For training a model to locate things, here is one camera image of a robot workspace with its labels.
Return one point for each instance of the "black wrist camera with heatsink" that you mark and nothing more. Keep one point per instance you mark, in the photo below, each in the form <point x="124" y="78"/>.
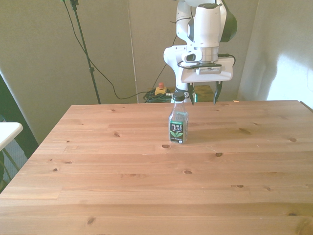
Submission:
<point x="209" y="68"/>

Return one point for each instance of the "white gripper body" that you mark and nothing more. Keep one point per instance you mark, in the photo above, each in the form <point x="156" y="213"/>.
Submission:
<point x="226" y="71"/>

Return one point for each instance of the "black camera stand pole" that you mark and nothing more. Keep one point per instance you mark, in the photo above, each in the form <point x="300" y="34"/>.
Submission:
<point x="84" y="49"/>

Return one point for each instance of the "thin white wall strip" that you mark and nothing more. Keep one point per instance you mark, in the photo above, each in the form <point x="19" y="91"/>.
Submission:
<point x="133" y="54"/>

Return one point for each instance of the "white side table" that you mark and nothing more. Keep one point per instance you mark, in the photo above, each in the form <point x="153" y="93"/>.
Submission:
<point x="8" y="133"/>

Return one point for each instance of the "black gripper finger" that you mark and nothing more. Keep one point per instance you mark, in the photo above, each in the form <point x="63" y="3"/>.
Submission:
<point x="217" y="93"/>
<point x="190" y="94"/>

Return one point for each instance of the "clear Pure Leaf tea bottle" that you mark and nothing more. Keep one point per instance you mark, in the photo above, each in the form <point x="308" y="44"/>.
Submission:
<point x="178" y="122"/>

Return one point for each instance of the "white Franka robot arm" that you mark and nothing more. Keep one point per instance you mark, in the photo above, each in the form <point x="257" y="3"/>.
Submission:
<point x="206" y="27"/>

